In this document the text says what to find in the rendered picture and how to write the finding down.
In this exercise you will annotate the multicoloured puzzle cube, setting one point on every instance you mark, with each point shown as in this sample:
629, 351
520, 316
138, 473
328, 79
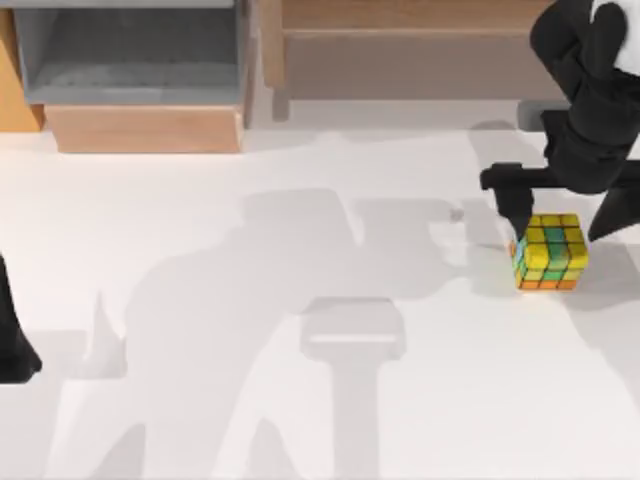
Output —
550, 255

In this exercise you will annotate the wooden open shelf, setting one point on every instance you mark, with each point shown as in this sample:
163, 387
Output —
400, 55

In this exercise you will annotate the pale wooden drawer front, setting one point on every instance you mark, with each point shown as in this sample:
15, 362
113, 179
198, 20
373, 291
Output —
145, 127

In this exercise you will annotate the orange wooden cupboard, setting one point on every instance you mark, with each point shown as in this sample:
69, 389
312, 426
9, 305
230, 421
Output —
15, 85

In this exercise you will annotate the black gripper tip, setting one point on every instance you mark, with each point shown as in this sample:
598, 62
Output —
12, 345

